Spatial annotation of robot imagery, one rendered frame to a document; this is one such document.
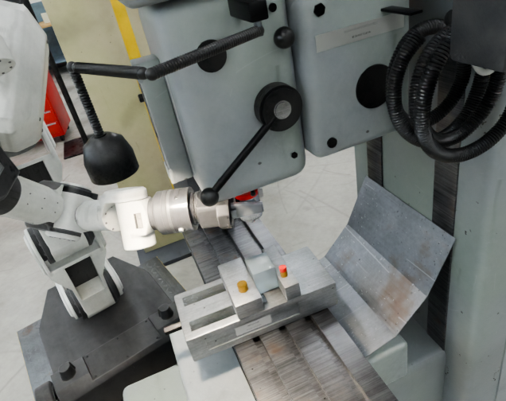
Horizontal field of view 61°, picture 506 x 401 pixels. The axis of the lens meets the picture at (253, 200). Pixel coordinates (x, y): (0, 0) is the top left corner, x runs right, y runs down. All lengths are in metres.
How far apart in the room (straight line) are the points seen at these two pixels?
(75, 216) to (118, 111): 1.50
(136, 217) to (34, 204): 0.24
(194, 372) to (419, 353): 0.56
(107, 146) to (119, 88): 1.87
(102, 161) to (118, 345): 1.06
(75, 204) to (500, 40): 0.89
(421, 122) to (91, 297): 1.27
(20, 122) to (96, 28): 1.56
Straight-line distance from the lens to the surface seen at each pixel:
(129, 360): 1.56
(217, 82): 0.64
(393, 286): 1.08
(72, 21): 2.43
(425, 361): 1.21
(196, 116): 0.65
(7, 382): 2.67
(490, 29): 0.53
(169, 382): 1.26
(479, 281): 0.99
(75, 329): 1.79
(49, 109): 5.36
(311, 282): 1.00
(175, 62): 0.49
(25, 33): 0.97
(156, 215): 0.84
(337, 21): 0.68
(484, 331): 1.11
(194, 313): 1.00
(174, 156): 0.75
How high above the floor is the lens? 1.69
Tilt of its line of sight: 32 degrees down
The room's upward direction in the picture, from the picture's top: 12 degrees counter-clockwise
